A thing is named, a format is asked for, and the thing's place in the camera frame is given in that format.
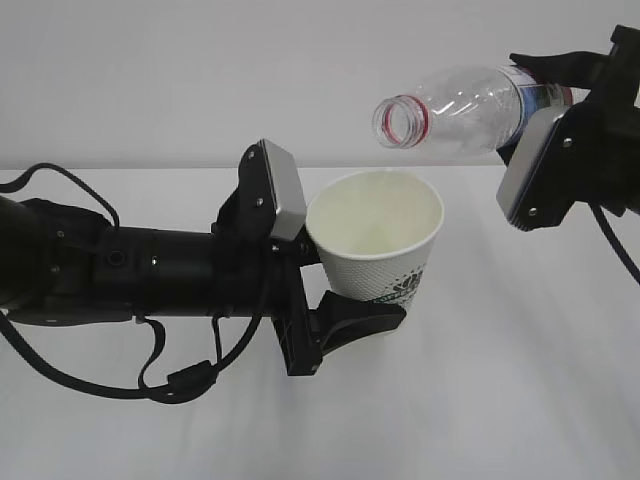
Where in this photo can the clear plastic water bottle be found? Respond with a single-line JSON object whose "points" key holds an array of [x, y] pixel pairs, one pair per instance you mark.
{"points": [[465, 111]]}

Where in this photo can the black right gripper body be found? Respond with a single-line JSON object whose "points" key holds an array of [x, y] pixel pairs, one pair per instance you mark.
{"points": [[614, 167]]}

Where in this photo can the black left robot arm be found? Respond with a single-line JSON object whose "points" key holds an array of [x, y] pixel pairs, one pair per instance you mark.
{"points": [[68, 266]]}

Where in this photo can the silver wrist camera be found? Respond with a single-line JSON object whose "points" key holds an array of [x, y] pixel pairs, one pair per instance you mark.
{"points": [[271, 202], [549, 168]]}

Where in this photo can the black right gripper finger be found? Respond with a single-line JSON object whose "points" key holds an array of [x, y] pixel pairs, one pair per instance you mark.
{"points": [[578, 69]]}

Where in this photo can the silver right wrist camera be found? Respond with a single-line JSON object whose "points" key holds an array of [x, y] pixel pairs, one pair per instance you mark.
{"points": [[549, 168]]}

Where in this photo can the white paper cup green logo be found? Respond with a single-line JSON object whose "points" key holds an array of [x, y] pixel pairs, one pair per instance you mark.
{"points": [[374, 232]]}

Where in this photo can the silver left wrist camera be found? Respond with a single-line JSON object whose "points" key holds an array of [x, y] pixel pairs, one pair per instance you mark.
{"points": [[271, 202]]}

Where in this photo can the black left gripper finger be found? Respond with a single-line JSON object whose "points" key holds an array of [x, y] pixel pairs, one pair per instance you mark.
{"points": [[339, 321]]}

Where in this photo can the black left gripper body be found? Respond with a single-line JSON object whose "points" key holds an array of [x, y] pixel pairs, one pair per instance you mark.
{"points": [[259, 277]]}

